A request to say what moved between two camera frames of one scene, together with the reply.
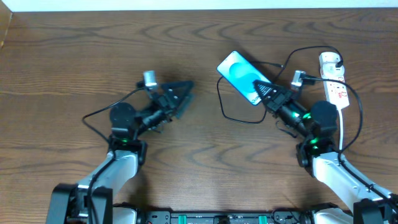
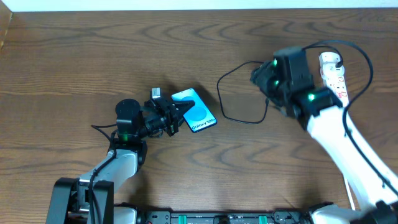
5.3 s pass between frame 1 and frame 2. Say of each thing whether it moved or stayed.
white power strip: stayed
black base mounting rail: stayed
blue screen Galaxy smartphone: moved
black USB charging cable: moved
